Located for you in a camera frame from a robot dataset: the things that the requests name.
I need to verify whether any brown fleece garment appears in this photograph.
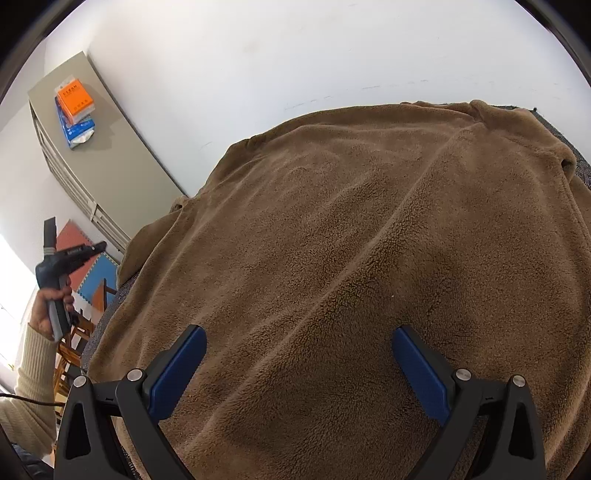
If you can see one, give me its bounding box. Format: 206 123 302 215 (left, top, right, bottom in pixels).
85 99 591 480

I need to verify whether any orange tissue packet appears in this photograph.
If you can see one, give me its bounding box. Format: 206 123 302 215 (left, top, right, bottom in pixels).
55 78 95 126

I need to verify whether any beige cabinet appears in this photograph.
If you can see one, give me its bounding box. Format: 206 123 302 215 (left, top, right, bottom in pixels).
27 51 188 259

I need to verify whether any red and blue foam mat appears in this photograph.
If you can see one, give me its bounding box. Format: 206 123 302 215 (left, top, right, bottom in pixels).
54 218 122 319

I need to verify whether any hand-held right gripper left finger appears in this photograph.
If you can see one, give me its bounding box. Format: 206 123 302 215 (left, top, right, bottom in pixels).
54 324 208 480

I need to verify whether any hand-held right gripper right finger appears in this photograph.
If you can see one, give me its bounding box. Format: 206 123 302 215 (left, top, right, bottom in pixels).
392 325 548 480

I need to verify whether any wooden chair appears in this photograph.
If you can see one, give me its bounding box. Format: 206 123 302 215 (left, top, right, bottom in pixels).
53 284 118 407

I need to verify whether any person's left hand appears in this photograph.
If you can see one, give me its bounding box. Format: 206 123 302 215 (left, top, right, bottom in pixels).
30 286 77 342

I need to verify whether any black cable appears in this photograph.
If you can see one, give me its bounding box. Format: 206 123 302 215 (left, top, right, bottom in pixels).
0 394 65 407

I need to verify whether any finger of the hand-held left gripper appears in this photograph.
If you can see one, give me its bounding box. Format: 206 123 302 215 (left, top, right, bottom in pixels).
54 241 108 271

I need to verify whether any black dotted floral tablecloth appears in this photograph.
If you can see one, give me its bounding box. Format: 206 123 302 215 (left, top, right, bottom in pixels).
81 104 591 370

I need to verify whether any blue tissue packet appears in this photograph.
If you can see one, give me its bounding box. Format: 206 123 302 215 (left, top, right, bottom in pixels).
55 99 97 149

